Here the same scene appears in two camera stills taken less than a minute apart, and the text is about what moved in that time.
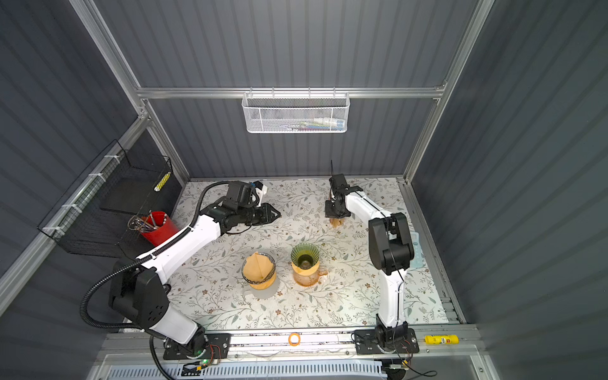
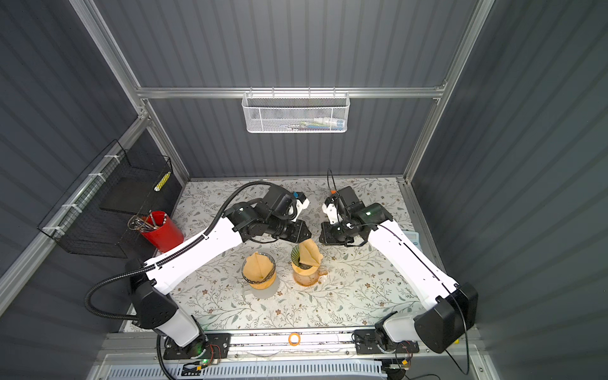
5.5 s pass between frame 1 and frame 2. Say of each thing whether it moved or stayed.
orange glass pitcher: stayed
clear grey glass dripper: stayed
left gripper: moved
